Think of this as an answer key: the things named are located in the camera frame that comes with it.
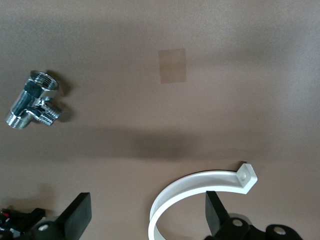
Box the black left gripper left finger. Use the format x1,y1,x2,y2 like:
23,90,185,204
31,192,93,240

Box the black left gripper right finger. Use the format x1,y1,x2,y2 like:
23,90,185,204
203,191,303,240

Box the white half-round pipe clamp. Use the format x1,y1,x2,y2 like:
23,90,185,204
147,162,258,240

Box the chrome tee valve fitting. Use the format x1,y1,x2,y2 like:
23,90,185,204
5,70,63,130

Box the brown tape patch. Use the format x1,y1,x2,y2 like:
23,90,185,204
157,48,188,85

